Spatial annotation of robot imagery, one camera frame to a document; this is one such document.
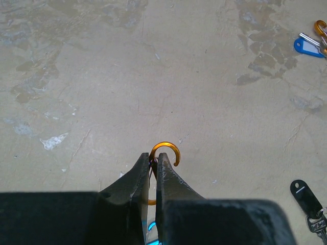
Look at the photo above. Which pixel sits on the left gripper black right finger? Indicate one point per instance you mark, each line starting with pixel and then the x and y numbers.
pixel 193 219

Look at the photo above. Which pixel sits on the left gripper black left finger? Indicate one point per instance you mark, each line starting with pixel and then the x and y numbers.
pixel 115 215

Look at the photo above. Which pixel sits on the orange S carabiner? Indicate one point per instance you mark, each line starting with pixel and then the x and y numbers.
pixel 162 176
pixel 320 29

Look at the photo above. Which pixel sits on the silver key with black tag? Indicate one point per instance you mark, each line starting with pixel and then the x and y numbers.
pixel 308 202

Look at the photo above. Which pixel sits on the silver key with dark-blue tag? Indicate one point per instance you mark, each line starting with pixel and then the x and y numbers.
pixel 309 46

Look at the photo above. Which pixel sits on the light-blue S carabiner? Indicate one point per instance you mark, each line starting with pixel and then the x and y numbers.
pixel 152 234

